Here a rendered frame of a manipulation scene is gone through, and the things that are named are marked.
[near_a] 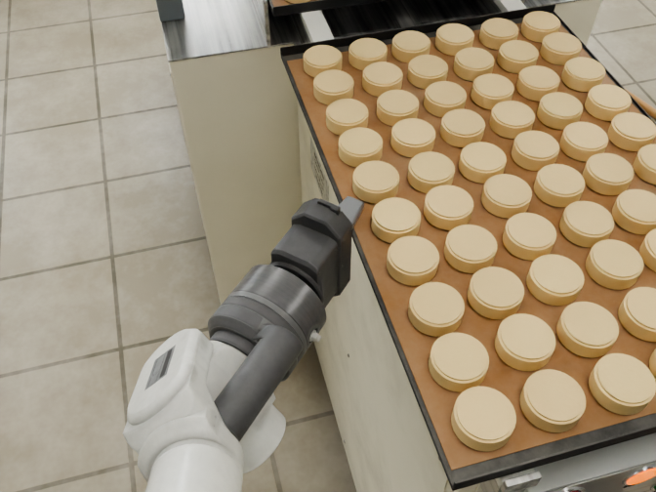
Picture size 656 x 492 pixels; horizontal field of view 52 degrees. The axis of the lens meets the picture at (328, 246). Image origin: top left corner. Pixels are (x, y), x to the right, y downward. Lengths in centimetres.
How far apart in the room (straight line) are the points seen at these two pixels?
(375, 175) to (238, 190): 56
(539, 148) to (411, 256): 22
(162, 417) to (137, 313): 129
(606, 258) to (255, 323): 34
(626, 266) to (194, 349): 41
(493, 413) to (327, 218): 22
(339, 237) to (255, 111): 54
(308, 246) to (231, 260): 77
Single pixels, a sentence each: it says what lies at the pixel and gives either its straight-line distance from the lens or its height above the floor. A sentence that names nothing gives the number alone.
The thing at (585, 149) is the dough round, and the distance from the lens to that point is 80.
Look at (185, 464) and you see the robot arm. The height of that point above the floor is 100.
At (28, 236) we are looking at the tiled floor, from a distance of 205.
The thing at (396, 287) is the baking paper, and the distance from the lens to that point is 65.
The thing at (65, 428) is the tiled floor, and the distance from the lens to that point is 168.
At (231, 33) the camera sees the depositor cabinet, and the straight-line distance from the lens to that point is 110.
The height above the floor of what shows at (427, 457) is 74.
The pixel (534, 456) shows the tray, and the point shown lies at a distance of 59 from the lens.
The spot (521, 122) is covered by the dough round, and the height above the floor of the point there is 93.
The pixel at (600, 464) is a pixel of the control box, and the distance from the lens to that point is 68.
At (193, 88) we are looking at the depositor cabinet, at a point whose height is 78.
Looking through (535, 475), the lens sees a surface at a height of 91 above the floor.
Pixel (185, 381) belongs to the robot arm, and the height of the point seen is 99.
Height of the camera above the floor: 143
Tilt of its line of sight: 51 degrees down
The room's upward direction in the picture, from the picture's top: straight up
